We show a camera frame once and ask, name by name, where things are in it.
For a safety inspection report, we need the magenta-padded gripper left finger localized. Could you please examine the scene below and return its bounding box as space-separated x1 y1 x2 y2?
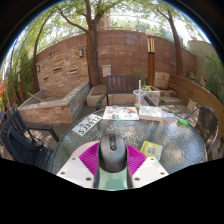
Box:
55 142 101 189

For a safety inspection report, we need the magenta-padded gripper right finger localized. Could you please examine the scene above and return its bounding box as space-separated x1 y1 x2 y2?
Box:
125 144 170 189

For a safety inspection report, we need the dark grey computer mouse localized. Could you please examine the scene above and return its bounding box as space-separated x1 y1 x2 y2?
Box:
98 133 129 174

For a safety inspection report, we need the yellow square card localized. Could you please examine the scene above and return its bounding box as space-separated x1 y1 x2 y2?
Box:
139 140 164 162

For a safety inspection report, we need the white number plate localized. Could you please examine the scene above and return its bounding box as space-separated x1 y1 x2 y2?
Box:
71 113 103 137

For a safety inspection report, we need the white book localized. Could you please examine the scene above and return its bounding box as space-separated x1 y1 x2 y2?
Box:
138 104 165 123

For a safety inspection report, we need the colourful picture book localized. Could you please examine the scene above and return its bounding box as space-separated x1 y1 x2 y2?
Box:
102 105 140 122

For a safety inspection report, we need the pale blue booklet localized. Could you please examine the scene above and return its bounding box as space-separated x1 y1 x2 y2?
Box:
162 111 179 121

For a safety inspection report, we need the small green object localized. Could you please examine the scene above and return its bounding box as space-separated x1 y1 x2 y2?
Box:
176 117 190 128

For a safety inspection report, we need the stone raised planter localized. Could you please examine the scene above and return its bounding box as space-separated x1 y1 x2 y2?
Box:
17 79 92 126

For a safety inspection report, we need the white planter box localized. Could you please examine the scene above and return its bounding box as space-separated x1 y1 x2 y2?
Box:
142 85 162 107

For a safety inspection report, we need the black slatted chair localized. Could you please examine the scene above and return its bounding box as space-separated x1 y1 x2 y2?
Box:
0 105 61 172

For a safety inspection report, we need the dark wicker chair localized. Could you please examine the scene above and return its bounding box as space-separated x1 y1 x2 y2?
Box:
184 105 220 155

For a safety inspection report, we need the dark wooden chair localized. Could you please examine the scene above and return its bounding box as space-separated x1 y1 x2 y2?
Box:
95 74 157 111

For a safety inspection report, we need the beige stone block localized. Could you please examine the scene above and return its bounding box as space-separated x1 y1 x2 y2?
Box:
153 71 171 90

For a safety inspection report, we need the curved wooden bench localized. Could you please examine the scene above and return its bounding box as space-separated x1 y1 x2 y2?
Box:
167 73 224 135

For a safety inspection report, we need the thick forked tree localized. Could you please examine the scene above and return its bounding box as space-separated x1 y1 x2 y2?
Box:
55 0 115 89

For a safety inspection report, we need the thin curved tree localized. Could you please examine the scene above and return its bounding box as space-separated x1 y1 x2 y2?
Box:
31 9 57 93

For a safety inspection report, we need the slim leaning tree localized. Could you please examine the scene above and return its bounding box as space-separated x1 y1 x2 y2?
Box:
155 6 185 77

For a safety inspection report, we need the white box on wall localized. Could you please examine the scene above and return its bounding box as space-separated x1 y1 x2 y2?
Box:
101 64 113 79

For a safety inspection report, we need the wooden garden lamp post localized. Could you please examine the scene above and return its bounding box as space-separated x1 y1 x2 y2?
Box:
144 28 157 87

